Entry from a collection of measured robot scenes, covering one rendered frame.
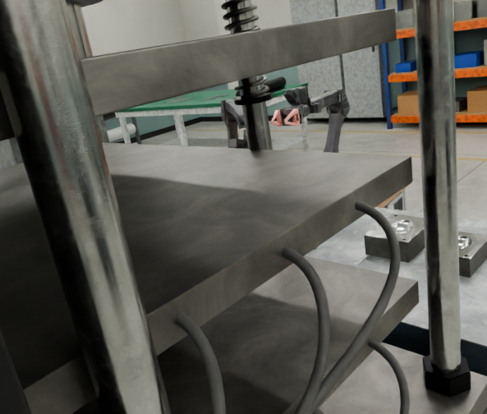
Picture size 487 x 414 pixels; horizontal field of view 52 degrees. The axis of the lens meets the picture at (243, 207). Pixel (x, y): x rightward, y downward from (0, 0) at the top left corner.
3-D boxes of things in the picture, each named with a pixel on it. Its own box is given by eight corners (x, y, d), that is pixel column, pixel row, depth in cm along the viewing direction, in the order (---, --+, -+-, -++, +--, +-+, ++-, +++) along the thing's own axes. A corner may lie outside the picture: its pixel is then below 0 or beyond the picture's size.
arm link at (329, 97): (314, 100, 210) (347, 86, 232) (296, 102, 216) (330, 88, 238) (318, 129, 214) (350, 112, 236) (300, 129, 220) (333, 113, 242)
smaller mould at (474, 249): (447, 246, 160) (447, 229, 158) (491, 253, 151) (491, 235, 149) (424, 269, 149) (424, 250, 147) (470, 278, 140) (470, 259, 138)
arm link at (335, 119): (332, 167, 229) (342, 98, 231) (319, 167, 233) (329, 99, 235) (337, 170, 234) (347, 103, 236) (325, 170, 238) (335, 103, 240)
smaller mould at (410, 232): (394, 232, 177) (392, 213, 175) (435, 238, 167) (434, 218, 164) (365, 254, 164) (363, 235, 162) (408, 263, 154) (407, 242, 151)
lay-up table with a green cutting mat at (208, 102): (183, 152, 770) (169, 85, 738) (316, 156, 618) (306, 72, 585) (126, 174, 691) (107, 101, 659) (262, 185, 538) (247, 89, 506)
